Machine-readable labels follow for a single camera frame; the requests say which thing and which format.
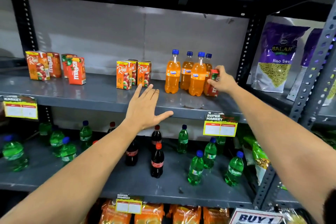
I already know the person's right hand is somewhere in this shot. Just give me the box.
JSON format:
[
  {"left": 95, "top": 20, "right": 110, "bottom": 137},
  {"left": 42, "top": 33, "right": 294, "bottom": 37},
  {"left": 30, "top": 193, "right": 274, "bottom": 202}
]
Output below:
[{"left": 207, "top": 65, "right": 238, "bottom": 94}]

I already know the person's left hand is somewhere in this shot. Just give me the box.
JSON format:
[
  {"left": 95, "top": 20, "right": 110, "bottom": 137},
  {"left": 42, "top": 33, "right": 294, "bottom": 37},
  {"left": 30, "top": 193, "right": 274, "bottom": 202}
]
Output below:
[{"left": 123, "top": 84, "right": 174, "bottom": 132}]

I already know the person's left forearm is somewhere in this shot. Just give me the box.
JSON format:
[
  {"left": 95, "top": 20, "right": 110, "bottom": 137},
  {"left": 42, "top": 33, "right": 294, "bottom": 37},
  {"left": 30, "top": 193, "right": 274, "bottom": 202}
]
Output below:
[{"left": 0, "top": 123, "right": 137, "bottom": 224}]

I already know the person's right forearm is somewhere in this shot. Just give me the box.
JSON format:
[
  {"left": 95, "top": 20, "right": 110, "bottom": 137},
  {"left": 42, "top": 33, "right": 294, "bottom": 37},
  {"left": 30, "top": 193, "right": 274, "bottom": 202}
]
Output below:
[{"left": 228, "top": 85, "right": 336, "bottom": 224}]

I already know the orange soda bottle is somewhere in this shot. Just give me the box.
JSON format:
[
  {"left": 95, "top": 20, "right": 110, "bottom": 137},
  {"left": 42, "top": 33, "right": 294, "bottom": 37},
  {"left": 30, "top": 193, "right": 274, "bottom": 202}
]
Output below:
[
  {"left": 180, "top": 51, "right": 194, "bottom": 90},
  {"left": 203, "top": 53, "right": 214, "bottom": 93},
  {"left": 165, "top": 49, "right": 181, "bottom": 94},
  {"left": 188, "top": 52, "right": 207, "bottom": 97}
]

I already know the orange apple juice carton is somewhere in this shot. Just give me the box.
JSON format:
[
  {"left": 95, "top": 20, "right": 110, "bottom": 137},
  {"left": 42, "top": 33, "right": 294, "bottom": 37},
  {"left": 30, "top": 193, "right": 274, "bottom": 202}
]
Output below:
[
  {"left": 126, "top": 59, "right": 138, "bottom": 86},
  {"left": 117, "top": 61, "right": 132, "bottom": 90},
  {"left": 137, "top": 60, "right": 152, "bottom": 87},
  {"left": 25, "top": 51, "right": 50, "bottom": 81}
]

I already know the yellow price label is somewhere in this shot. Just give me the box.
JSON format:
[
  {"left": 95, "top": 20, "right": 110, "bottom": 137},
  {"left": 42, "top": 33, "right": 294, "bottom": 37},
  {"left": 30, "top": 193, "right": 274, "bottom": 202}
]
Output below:
[
  {"left": 115, "top": 194, "right": 143, "bottom": 215},
  {"left": 2, "top": 95, "right": 39, "bottom": 120},
  {"left": 203, "top": 113, "right": 238, "bottom": 137}
]

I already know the group of green soda bottles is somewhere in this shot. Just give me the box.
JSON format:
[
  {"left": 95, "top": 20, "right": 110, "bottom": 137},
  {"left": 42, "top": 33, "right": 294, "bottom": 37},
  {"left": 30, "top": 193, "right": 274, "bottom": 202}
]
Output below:
[{"left": 2, "top": 120, "right": 245, "bottom": 187}]

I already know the red mango juice carton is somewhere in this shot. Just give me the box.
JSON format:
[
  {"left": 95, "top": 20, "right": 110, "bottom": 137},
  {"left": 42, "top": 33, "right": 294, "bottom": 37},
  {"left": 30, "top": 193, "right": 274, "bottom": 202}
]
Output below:
[
  {"left": 67, "top": 57, "right": 87, "bottom": 85},
  {"left": 46, "top": 52, "right": 62, "bottom": 78},
  {"left": 61, "top": 54, "right": 77, "bottom": 79}
]

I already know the purple snack bag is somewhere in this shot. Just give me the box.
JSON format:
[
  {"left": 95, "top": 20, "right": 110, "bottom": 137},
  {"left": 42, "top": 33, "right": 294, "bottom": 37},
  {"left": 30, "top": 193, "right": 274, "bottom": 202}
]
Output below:
[
  {"left": 287, "top": 28, "right": 324, "bottom": 102},
  {"left": 251, "top": 22, "right": 310, "bottom": 93}
]

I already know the green snack packet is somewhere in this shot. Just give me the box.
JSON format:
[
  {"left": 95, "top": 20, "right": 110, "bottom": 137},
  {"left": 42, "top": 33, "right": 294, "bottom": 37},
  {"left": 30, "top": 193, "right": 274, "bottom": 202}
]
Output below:
[{"left": 243, "top": 137, "right": 270, "bottom": 185}]

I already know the orange snack packet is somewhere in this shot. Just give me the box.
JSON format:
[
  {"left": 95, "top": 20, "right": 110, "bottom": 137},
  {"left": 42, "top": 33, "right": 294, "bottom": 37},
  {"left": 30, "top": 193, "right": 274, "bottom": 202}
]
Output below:
[
  {"left": 99, "top": 200, "right": 132, "bottom": 224},
  {"left": 203, "top": 207, "right": 230, "bottom": 224},
  {"left": 134, "top": 203, "right": 165, "bottom": 224},
  {"left": 167, "top": 204, "right": 202, "bottom": 224}
]

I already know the grey slotted metal shelf rack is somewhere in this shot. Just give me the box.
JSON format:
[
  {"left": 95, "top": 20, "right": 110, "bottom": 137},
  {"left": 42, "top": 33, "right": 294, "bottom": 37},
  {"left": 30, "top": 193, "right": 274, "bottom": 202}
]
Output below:
[{"left": 253, "top": 0, "right": 336, "bottom": 211}]

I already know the white offer sign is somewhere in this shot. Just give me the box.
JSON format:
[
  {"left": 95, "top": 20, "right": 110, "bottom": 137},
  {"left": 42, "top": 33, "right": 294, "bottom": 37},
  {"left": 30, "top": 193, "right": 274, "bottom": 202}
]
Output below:
[{"left": 229, "top": 208, "right": 284, "bottom": 224}]

